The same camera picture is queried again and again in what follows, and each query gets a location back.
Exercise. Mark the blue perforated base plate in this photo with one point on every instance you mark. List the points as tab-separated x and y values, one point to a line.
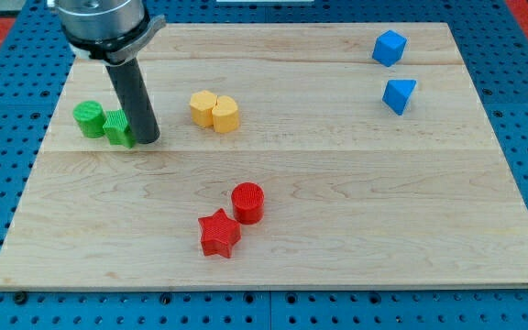
35	63

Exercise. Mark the green star block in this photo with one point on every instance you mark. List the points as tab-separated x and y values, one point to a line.
117	130

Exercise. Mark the red cylinder block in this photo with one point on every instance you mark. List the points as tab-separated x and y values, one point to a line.
248	203

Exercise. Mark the red star block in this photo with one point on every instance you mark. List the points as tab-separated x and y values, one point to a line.
219	234

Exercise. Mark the blue cube block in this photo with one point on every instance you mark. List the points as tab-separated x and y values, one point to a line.
389	48

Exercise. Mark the wooden board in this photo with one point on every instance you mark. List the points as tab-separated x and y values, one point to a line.
356	197

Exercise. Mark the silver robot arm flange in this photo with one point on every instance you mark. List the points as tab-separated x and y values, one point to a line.
110	31

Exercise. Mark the black cylindrical pointer rod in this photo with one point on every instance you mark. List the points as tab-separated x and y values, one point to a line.
133	97

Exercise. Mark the yellow half-round block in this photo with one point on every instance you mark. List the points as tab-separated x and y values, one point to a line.
225	114

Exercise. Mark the yellow hexagon block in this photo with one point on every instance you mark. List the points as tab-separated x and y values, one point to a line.
202	104

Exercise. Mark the blue triangle block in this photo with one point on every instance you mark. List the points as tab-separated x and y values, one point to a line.
397	94

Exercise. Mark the green cylinder block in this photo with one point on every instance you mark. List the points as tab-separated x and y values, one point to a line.
90	118

